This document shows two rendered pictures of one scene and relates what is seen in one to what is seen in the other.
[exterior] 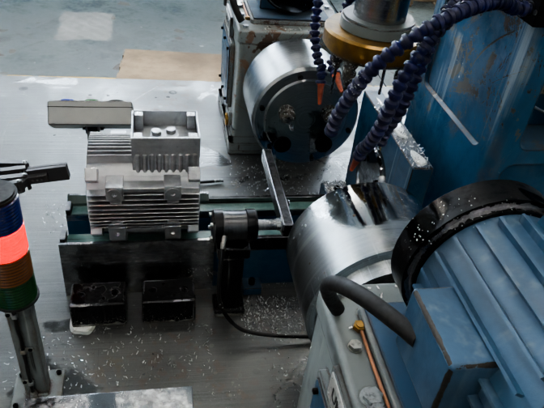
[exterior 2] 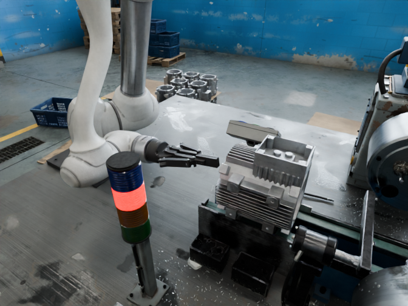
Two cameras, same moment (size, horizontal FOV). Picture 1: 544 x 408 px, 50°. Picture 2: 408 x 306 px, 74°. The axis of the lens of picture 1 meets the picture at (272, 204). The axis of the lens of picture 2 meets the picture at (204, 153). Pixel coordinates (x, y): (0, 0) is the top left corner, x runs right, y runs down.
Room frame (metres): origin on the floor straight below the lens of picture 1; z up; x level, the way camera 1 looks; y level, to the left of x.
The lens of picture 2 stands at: (0.37, -0.03, 1.49)
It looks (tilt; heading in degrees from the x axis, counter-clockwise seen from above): 33 degrees down; 43
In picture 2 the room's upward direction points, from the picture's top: straight up
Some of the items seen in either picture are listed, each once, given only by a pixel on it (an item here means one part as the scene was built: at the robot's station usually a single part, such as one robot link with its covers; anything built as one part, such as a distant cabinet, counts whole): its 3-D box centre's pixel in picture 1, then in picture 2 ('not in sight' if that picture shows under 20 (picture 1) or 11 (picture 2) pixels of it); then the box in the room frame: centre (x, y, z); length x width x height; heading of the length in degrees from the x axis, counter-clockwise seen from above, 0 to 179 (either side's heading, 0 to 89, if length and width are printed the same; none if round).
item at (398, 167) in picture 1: (393, 196); not in sight; (1.02, -0.25, 0.97); 0.30 x 0.11 x 0.34; 14
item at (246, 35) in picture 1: (275, 69); (405, 134); (1.56, 0.04, 0.99); 0.35 x 0.31 x 0.37; 14
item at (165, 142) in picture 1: (165, 141); (283, 161); (0.91, 0.21, 1.11); 0.12 x 0.11 x 0.07; 104
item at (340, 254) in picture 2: (261, 224); (339, 255); (0.82, 0.01, 1.01); 0.08 x 0.02 x 0.02; 104
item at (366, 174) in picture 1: (368, 180); not in sight; (1.01, -0.19, 1.02); 0.15 x 0.02 x 0.15; 14
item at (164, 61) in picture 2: not in sight; (151, 40); (4.08, 4.96, 0.39); 1.20 x 0.80 x 0.79; 110
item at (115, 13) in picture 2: not in sight; (112, 29); (4.13, 6.58, 0.45); 1.26 x 0.86 x 0.89; 102
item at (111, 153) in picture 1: (145, 183); (263, 186); (0.90, 0.25, 1.02); 0.20 x 0.19 x 0.19; 104
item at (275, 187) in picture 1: (275, 189); (366, 227); (0.93, 0.00, 1.02); 0.26 x 0.04 x 0.03; 14
